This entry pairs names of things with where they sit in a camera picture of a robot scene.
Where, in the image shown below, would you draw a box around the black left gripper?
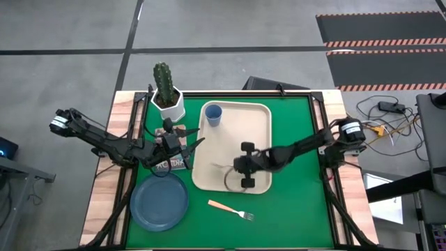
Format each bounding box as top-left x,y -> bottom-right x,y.
158,117 -> 206,172

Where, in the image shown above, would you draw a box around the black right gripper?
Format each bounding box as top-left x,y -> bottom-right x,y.
222,141 -> 268,190

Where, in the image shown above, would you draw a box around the blue plastic cup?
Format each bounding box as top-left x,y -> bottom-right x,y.
204,103 -> 223,128

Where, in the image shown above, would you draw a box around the fork with orange handle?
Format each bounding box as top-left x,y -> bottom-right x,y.
207,199 -> 255,222

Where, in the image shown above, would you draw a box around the blue round plate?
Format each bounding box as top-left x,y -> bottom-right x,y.
129,171 -> 190,233

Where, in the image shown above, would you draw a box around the beige plastic tray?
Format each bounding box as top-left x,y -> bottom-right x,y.
191,100 -> 273,195

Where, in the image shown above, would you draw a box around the wooden board with Acadia sticker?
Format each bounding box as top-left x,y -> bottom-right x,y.
154,124 -> 190,173

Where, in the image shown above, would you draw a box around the white hexagonal plant pot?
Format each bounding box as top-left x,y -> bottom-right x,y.
150,86 -> 186,123

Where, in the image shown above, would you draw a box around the green cactus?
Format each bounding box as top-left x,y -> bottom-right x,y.
152,61 -> 174,107

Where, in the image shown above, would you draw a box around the green table mat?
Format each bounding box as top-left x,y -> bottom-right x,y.
125,96 -> 335,249

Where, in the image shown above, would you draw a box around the black monitor back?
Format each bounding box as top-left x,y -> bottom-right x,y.
242,75 -> 311,91

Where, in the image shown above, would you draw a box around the black right table clamp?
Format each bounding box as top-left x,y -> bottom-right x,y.
318,144 -> 367,155

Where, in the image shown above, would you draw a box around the white panel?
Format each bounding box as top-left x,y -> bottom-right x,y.
362,173 -> 404,225

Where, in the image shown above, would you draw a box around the black power adapter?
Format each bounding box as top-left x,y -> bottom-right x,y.
378,100 -> 407,114

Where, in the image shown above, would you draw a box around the grey side table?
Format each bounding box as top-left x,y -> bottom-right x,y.
0,156 -> 56,251

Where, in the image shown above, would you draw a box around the black device with blue light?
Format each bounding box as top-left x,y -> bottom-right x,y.
0,137 -> 20,161

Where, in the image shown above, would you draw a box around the large black striped floor mat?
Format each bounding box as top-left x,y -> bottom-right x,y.
315,11 -> 446,48

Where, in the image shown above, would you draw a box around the control panel with buttons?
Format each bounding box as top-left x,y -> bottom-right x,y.
430,222 -> 446,251

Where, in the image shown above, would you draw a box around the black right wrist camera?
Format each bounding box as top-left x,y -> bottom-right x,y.
233,156 -> 252,174

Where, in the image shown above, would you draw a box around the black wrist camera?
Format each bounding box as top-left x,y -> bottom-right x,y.
233,156 -> 252,174
162,133 -> 180,153

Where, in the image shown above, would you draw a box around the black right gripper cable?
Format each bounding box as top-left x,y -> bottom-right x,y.
223,166 -> 247,194

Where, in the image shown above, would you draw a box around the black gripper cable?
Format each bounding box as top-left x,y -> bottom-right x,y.
148,153 -> 172,178
223,166 -> 247,194

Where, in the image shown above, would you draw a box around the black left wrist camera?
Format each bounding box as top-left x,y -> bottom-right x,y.
162,133 -> 180,153

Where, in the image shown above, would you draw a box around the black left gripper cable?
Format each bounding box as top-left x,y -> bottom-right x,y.
148,153 -> 172,178

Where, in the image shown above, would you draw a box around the black aluminium table frame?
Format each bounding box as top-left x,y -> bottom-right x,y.
80,85 -> 379,250

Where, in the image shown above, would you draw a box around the black floor cables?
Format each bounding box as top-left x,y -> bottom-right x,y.
348,94 -> 429,163

